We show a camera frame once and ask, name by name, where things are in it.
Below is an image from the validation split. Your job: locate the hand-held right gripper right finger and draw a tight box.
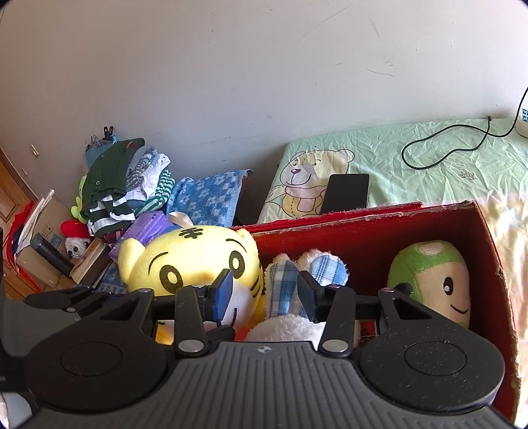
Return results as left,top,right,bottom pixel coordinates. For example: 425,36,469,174
297,270,432,356

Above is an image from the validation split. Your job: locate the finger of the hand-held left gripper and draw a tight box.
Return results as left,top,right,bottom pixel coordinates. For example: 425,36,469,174
24,286,139,316

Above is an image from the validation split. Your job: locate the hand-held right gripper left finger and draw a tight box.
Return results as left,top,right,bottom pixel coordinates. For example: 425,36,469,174
99,269,237,358

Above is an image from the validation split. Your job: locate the white rabbit plush toy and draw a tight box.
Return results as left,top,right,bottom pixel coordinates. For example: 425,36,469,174
247,248,362,344

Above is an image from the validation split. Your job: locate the yellow tiger plush toy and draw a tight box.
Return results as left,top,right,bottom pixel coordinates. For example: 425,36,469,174
118,212,265,346

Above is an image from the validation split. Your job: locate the red cardboard box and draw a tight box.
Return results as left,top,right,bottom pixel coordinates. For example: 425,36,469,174
231,201,519,425

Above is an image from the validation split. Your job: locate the green plush toy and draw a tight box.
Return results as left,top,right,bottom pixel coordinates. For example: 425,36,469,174
387,241,472,329

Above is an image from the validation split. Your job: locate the small white plush toy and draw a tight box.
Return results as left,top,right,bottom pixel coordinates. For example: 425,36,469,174
64,237,87,260

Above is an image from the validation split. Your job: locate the black cylinder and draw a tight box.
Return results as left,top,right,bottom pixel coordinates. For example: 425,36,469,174
30,233,75,278

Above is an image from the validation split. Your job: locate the red plush toy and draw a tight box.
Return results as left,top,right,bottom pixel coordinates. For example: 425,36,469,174
61,220,90,240

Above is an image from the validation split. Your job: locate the pile of cardboard boxes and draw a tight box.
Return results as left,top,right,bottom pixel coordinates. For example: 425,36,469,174
12,190,73,290

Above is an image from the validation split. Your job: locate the dark striped shirt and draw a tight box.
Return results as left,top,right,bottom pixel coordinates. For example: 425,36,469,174
87,194,137,239

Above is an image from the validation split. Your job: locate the red bag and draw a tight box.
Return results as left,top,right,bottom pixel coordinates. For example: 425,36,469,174
6,201,40,265

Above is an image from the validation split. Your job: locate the blue floral towel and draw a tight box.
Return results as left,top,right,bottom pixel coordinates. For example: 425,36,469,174
99,169,255,294

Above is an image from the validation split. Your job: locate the purple tissue pack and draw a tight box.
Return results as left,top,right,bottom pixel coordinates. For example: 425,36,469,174
109,210,194,259

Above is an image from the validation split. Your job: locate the green frog toy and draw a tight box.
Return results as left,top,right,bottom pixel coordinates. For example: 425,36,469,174
71,173,90,219

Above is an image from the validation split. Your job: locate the black smartphone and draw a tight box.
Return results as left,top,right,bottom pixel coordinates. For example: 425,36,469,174
319,173,371,215

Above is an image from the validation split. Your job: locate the green striped garment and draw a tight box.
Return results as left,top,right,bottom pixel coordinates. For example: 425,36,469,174
138,168,176,212

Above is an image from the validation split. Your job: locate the dark green jacket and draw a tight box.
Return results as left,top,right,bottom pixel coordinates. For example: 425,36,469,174
80,138,146,219

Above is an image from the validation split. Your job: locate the white patterned shirt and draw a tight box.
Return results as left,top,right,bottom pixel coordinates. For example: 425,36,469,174
126,148,172,199

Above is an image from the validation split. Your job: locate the blue clip hanger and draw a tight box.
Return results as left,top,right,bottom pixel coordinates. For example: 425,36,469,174
84,126,118,166

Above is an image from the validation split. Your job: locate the white power strip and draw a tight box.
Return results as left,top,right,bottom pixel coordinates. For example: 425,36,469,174
515,88,528,139

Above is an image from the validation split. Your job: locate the black charging cable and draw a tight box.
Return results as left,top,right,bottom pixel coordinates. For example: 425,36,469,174
402,88,528,170

